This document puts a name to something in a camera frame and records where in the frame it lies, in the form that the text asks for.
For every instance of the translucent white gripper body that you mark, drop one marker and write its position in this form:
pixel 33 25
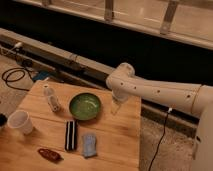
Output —
pixel 115 106

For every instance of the red pepper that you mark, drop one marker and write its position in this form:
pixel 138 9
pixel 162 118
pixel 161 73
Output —
pixel 49 155

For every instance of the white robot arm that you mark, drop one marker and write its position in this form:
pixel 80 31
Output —
pixel 193 99

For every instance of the green ceramic bowl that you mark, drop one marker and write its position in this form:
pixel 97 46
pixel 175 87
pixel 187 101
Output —
pixel 85 106

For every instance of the light blue sponge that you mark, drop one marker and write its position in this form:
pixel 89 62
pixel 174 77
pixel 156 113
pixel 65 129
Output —
pixel 89 145

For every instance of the blue object on floor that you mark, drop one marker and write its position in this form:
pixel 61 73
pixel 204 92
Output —
pixel 42 75

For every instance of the white plastic cup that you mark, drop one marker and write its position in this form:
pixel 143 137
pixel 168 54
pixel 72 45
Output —
pixel 21 121

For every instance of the dark object at left edge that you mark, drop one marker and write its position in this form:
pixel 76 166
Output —
pixel 3 120

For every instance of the white plug on rail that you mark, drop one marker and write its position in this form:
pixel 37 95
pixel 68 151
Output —
pixel 18 45

